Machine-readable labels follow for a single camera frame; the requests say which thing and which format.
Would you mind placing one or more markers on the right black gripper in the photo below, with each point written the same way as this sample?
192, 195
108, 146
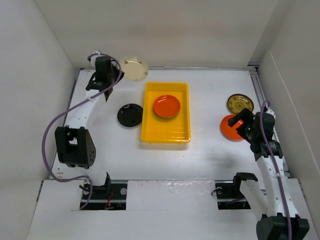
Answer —
247, 116

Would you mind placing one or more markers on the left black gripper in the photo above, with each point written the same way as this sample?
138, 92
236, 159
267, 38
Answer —
117, 71

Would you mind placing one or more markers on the orange plate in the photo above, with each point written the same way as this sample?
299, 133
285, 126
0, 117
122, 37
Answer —
230, 133
166, 103

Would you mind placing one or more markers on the beige patterned plate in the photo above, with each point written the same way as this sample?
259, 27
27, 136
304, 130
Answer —
135, 68

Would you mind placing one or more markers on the brown gold patterned plate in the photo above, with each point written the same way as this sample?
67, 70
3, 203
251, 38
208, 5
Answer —
164, 114

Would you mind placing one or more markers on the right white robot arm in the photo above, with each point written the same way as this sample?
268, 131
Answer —
276, 215

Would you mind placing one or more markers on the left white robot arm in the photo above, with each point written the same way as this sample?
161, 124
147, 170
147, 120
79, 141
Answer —
75, 146

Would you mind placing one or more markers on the yellow plastic bin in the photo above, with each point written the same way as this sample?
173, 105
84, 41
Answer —
166, 131

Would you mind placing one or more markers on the far brown gold plate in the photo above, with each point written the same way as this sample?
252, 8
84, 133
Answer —
237, 102

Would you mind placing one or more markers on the black plate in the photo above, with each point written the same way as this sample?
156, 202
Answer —
130, 115

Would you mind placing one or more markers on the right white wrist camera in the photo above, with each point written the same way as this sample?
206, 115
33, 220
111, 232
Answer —
269, 111

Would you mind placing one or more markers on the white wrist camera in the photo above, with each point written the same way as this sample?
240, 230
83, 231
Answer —
269, 111
92, 58

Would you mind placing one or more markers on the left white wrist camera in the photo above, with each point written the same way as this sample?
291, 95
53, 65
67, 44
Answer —
92, 58

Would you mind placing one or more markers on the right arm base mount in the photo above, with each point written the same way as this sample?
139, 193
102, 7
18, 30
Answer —
228, 198

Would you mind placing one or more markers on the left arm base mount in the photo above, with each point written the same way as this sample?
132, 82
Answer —
116, 200

